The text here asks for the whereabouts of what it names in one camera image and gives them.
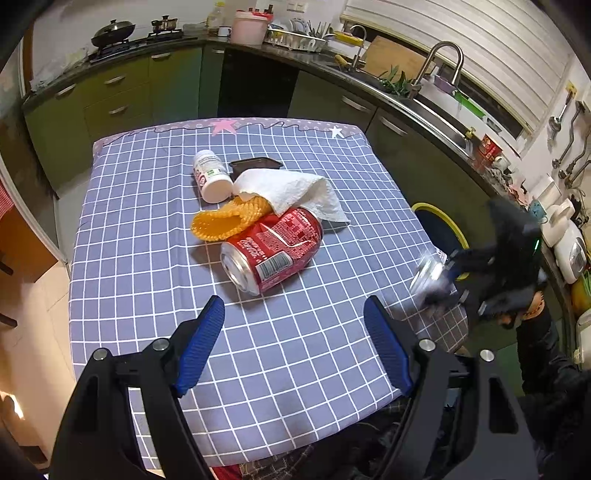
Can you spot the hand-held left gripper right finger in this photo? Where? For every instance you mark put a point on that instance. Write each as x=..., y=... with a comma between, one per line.
x=388, y=346

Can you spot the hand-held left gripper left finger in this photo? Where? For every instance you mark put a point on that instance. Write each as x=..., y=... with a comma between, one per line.
x=198, y=346

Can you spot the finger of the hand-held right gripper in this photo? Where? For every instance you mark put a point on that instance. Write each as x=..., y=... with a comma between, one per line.
x=461, y=297
x=471, y=263

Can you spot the clear plastic bottle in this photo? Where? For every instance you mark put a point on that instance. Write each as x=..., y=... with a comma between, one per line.
x=427, y=277

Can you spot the yellow rimmed trash bin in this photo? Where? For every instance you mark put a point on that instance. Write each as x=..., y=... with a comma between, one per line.
x=438, y=233

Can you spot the red soda can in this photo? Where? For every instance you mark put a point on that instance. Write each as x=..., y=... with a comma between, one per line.
x=272, y=249

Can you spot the orange knitted cloth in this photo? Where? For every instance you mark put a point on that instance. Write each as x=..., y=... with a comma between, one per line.
x=217, y=224

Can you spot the white pill bottle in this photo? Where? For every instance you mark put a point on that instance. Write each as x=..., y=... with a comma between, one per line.
x=212, y=177

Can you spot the white paper towel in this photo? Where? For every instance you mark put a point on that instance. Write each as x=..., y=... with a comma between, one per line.
x=295, y=191

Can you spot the black plastic tray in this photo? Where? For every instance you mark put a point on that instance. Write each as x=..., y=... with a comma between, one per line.
x=258, y=164

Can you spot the person's right forearm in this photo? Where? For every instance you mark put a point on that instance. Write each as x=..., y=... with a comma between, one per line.
x=545, y=360

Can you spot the white rice cooker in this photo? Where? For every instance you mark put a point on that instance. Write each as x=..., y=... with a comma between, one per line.
x=568, y=249

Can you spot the blue checked tablecloth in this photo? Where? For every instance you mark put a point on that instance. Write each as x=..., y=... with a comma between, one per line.
x=138, y=277

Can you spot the steel sink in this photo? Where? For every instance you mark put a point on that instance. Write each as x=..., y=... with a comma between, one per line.
x=438, y=117

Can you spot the green plastic tray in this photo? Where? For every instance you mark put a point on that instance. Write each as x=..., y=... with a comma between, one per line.
x=468, y=104

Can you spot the purple drain basket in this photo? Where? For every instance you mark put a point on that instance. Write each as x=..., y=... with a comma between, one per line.
x=443, y=83

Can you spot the green leafy vegetable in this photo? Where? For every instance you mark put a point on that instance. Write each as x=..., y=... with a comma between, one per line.
x=397, y=85

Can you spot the tall steel faucet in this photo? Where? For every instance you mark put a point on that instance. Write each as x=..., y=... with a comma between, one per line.
x=429, y=60

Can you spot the wooden cutting board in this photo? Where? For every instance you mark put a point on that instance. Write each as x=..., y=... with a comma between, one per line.
x=392, y=57

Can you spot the white window blind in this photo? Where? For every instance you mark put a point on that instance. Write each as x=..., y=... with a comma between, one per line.
x=461, y=32

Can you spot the small steel faucet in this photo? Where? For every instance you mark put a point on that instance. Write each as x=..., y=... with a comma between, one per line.
x=356, y=57

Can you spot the red checked apron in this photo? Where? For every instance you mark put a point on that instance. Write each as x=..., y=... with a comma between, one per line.
x=3, y=198

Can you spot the yellow sponge holder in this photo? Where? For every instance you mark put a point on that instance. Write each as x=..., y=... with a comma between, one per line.
x=346, y=37

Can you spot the black dishwasher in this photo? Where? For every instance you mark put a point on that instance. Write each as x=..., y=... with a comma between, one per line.
x=254, y=87

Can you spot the green lower cabinets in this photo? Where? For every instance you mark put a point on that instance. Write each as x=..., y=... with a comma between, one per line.
x=115, y=87

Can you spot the white dish rack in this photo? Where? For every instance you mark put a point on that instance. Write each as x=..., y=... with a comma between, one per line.
x=300, y=42

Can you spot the black gas stove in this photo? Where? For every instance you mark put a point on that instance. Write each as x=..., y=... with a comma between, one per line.
x=134, y=46

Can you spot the white enamel mug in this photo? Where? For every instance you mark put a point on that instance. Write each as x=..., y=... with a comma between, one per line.
x=224, y=32

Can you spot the pink plastic container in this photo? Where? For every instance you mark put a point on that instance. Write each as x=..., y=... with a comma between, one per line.
x=249, y=28

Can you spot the small steel pot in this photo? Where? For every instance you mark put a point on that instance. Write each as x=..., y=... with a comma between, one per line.
x=165, y=24

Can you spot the black wok with lid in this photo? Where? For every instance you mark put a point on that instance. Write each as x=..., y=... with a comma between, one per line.
x=113, y=31

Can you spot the yellow oil bottle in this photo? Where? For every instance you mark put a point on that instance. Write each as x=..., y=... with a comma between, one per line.
x=216, y=18

